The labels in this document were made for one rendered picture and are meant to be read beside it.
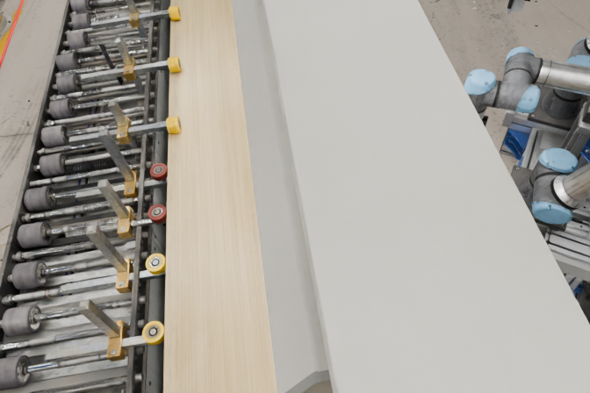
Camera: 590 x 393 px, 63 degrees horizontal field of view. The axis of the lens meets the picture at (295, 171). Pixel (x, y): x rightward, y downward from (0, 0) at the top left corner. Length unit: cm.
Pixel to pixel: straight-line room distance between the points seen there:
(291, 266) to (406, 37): 12
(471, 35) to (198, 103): 258
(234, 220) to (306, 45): 183
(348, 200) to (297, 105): 5
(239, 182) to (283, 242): 188
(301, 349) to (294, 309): 2
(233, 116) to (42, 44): 296
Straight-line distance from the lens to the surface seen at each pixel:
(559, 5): 488
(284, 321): 25
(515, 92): 143
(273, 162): 28
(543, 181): 179
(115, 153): 224
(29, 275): 231
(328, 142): 17
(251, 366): 178
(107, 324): 190
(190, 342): 185
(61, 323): 230
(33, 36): 522
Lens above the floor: 259
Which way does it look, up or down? 53 degrees down
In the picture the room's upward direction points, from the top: 8 degrees counter-clockwise
